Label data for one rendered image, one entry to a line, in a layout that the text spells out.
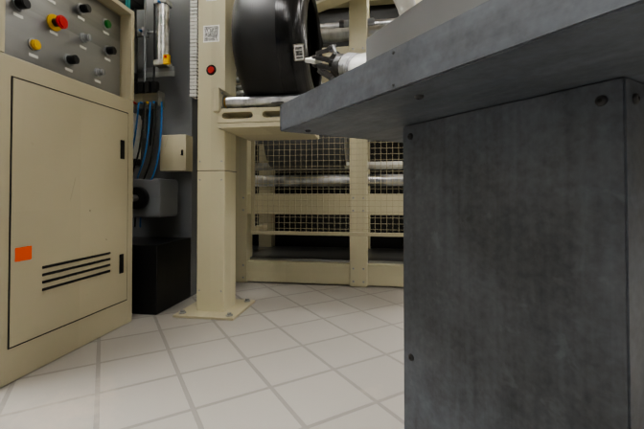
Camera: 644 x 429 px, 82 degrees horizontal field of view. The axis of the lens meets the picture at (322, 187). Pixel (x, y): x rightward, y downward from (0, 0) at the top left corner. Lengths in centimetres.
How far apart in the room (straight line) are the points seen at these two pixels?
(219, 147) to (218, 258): 48
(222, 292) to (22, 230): 77
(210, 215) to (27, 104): 75
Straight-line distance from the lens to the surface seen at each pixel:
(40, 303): 142
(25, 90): 138
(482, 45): 29
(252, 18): 155
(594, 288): 39
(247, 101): 158
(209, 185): 168
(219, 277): 170
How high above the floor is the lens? 52
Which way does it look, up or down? 1 degrees up
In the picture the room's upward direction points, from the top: straight up
